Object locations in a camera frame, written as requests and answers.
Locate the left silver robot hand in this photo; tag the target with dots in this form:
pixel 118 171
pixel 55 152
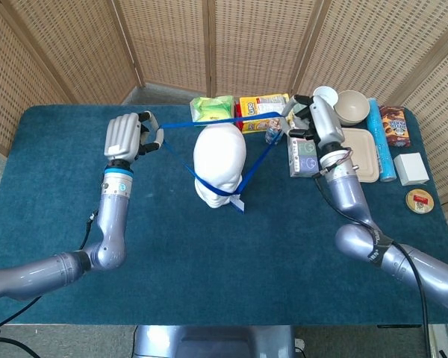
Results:
pixel 121 138

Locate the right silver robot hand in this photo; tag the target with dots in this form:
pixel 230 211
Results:
pixel 325 123

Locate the white and blue ID badge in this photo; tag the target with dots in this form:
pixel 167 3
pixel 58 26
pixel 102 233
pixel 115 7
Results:
pixel 238 205

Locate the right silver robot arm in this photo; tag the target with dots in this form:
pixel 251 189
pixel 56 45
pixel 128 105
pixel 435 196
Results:
pixel 347 194

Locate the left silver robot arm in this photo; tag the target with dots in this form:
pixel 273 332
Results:
pixel 112 209

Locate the white measuring scoop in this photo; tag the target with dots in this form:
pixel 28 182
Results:
pixel 326 93

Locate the beige bowl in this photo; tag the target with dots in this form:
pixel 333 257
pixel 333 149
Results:
pixel 354 108

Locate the multicolour tissue pack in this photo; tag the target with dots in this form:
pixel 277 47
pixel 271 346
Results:
pixel 302 156

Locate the beige lidded lunch box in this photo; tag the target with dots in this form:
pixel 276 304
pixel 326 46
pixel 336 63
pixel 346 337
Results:
pixel 366 149

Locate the clear candy jar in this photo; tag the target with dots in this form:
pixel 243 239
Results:
pixel 272 134

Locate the blue cylindrical tube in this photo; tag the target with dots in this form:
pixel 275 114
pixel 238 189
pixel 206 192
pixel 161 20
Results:
pixel 381 141

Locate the brown cookie pack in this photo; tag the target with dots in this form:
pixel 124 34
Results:
pixel 395 127

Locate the yellow biscuit pack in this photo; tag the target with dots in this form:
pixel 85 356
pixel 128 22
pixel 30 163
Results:
pixel 254 108

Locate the green snack bag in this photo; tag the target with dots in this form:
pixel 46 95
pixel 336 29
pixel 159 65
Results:
pixel 213 108

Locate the small white box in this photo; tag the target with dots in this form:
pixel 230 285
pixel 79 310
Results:
pixel 410 168

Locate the white foam mannequin head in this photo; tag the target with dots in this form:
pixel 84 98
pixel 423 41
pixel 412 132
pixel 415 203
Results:
pixel 220 156

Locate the wicker folding screen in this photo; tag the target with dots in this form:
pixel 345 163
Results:
pixel 78 44

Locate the round gold tin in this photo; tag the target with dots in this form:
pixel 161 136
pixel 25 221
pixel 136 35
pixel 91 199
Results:
pixel 420 201

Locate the teal table cloth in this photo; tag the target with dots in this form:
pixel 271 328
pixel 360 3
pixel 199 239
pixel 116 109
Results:
pixel 209 268

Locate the silver robot torso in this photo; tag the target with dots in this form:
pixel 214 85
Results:
pixel 209 341

